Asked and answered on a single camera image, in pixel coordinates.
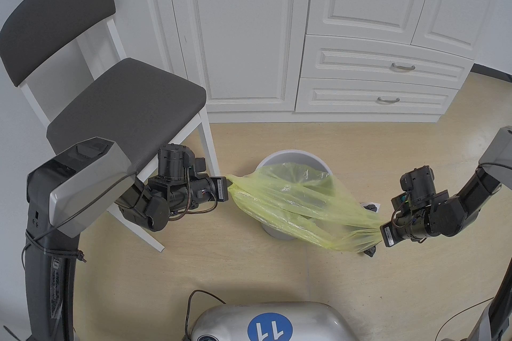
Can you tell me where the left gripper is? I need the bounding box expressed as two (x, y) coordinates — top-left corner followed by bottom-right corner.
(187, 175), (235, 209)

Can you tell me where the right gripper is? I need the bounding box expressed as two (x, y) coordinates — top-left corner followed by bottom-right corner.
(379, 220), (426, 249)

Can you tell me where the black plastic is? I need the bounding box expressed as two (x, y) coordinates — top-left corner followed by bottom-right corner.
(362, 204), (380, 257)

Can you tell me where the yellow plastic bag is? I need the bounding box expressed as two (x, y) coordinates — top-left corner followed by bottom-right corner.
(228, 163), (385, 252)

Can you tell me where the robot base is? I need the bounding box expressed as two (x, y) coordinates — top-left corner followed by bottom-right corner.
(191, 301), (358, 341)

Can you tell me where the white trash bin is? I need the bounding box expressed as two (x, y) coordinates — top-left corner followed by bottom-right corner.
(256, 149), (334, 242)

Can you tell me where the grey white chair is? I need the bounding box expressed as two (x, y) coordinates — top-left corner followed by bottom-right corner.
(0, 0), (221, 253)

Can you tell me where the white wardrobe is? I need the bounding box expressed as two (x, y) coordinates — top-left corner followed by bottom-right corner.
(49, 0), (501, 124)

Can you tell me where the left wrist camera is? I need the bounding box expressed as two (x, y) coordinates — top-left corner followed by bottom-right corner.
(188, 156), (209, 177)

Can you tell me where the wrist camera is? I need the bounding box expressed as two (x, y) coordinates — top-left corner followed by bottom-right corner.
(188, 156), (209, 177)
(391, 192), (413, 214)

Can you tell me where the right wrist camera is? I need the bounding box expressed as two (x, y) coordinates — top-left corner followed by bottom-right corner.
(391, 192), (413, 214)

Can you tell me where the black cable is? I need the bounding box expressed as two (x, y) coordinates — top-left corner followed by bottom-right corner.
(185, 289), (226, 341)

